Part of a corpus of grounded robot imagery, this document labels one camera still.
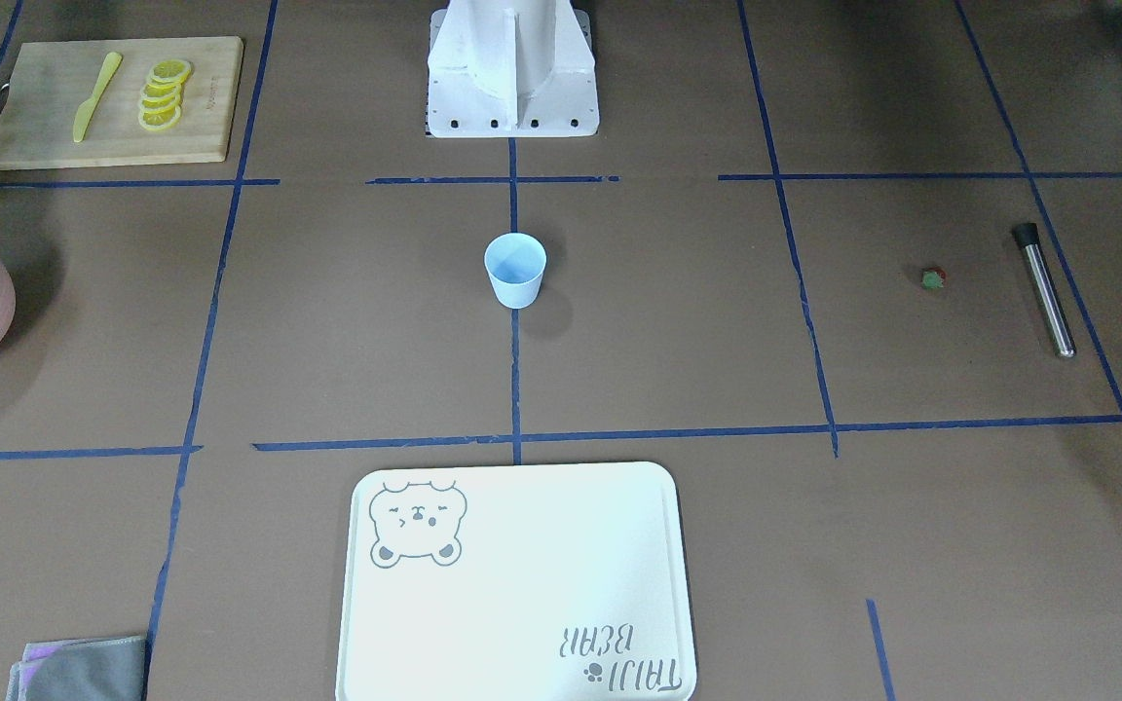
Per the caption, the light blue cup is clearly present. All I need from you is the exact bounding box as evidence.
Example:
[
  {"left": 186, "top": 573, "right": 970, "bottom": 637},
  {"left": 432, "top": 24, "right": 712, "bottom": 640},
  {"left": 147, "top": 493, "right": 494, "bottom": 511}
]
[{"left": 482, "top": 232, "right": 548, "bottom": 310}]

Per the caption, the cream bear tray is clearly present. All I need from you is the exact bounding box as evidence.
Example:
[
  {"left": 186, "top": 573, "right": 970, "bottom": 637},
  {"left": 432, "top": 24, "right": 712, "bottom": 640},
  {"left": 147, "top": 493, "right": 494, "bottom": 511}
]
[{"left": 334, "top": 461, "right": 698, "bottom": 700}]

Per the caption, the red strawberry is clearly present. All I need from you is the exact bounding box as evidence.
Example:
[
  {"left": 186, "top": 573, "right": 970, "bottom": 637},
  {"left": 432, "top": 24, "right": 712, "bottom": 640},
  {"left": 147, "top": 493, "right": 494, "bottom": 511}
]
[{"left": 920, "top": 267, "right": 948, "bottom": 290}]

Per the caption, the lemon slices row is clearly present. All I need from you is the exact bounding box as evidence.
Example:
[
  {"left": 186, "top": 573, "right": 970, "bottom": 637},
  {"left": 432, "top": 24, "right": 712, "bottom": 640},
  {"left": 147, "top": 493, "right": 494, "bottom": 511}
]
[{"left": 137, "top": 58, "right": 193, "bottom": 132}]

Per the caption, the steel muddler black tip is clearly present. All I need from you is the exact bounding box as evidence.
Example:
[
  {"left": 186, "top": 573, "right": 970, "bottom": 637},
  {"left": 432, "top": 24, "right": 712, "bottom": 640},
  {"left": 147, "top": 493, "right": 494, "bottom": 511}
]
[{"left": 1012, "top": 222, "right": 1076, "bottom": 358}]

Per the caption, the wooden cutting board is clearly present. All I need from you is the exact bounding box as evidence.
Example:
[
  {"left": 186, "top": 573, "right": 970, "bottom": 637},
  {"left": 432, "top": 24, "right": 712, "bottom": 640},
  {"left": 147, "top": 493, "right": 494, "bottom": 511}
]
[{"left": 0, "top": 36, "right": 243, "bottom": 170}]

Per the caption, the yellow plastic knife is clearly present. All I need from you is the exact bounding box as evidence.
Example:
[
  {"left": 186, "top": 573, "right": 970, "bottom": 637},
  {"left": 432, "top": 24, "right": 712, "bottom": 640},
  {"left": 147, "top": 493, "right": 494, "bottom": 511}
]
[{"left": 71, "top": 52, "right": 122, "bottom": 145}]

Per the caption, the grey folded cloth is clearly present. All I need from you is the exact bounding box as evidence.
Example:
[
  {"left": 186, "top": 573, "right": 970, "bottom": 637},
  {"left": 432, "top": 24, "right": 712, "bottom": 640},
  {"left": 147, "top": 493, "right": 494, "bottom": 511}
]
[{"left": 4, "top": 635, "right": 147, "bottom": 700}]

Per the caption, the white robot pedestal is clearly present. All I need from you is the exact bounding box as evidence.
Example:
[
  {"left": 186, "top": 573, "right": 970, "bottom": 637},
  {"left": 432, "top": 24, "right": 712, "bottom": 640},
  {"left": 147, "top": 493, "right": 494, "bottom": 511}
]
[{"left": 425, "top": 1, "right": 600, "bottom": 139}]

